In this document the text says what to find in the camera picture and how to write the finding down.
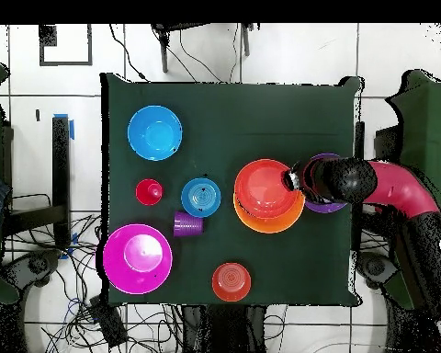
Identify small blue bowl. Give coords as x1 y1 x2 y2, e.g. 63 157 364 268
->
180 177 222 219

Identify large orange bowl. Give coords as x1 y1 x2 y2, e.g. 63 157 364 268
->
232 190 306 234

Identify cable bundle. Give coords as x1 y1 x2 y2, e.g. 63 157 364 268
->
6 212 185 353

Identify black metal stand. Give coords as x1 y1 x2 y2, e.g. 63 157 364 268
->
3 115 73 251

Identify red cup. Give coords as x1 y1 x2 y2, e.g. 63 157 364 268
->
134 178 165 207

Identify dark green table cloth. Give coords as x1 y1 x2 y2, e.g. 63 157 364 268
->
99 72 361 307

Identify large pink bowl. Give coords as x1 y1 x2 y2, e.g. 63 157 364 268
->
102 222 174 296

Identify small red-orange bowl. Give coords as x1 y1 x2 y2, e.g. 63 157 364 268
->
211 262 253 302

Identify purple cup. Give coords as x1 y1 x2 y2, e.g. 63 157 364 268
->
173 210 205 238

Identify wide red-orange bowl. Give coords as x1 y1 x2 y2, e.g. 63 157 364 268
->
233 158 306 221

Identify black power strip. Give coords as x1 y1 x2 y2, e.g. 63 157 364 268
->
88 296 129 348

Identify large blue bowl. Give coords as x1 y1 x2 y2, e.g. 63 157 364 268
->
127 105 184 162

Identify wide purple bowl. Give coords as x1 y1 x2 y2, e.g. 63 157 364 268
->
302 153 348 214

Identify black camera tripod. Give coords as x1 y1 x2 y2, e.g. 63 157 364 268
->
150 23 256 74

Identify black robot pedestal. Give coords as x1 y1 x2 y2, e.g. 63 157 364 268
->
181 303 269 353

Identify grey square floor frame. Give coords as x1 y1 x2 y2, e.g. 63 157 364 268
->
39 24 94 67

